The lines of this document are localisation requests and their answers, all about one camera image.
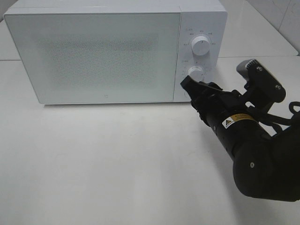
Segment white microwave oven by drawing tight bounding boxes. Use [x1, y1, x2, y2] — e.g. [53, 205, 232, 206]
[3, 0, 228, 105]

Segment white microwave door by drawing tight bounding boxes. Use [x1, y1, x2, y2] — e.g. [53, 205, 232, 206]
[5, 13, 180, 104]

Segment white microwave knob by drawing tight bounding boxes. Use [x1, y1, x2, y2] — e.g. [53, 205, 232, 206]
[187, 66, 205, 82]
[191, 34, 211, 56]

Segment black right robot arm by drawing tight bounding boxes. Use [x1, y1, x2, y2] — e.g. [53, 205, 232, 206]
[181, 76, 300, 202]

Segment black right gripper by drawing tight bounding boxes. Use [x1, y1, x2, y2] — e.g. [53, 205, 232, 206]
[180, 75, 258, 145]

